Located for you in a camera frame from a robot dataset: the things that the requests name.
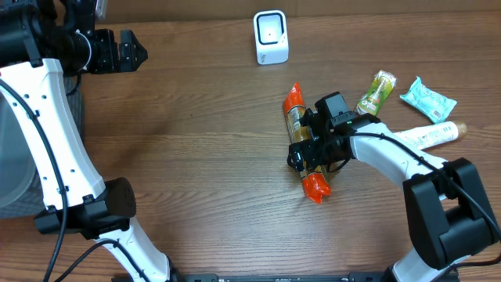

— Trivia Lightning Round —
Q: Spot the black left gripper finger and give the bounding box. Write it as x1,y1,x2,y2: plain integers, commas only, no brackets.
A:
118,30,148,59
119,53,148,73

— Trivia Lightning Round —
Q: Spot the orange spaghetti packet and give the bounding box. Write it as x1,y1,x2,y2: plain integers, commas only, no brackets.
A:
283,82,331,204

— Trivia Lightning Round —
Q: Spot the green snack packet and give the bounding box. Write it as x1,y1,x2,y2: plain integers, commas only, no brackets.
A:
355,70,397,116

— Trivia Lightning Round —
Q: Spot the white tube with gold cap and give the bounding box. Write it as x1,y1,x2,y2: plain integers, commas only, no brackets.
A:
395,121,467,150

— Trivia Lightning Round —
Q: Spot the light blue wipes packet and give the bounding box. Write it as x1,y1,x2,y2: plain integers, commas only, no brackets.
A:
400,76,457,124

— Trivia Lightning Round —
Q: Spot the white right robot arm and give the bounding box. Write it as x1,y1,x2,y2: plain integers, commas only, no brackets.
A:
283,89,500,281

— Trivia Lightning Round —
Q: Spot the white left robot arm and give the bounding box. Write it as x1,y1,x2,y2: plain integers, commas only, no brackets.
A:
1,0,182,281

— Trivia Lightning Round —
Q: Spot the grey plastic lattice basket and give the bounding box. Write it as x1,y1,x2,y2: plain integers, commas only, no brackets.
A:
0,76,85,219

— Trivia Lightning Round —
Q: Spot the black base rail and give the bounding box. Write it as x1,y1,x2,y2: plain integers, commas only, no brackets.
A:
111,272,461,282

